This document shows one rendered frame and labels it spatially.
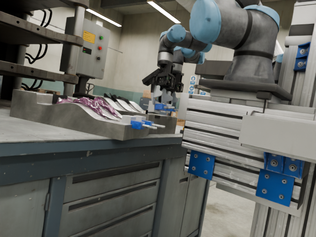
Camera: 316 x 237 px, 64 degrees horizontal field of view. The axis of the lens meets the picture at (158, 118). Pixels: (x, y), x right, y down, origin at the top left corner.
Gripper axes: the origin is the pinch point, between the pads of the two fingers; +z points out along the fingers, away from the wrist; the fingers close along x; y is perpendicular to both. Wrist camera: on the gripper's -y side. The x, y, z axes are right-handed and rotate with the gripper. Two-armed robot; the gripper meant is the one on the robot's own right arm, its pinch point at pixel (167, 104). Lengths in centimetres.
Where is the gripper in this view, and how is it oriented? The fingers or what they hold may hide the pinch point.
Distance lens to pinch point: 151.7
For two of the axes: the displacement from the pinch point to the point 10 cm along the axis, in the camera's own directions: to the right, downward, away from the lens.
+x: 5.6, 0.5, 8.3
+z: -1.6, 9.9, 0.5
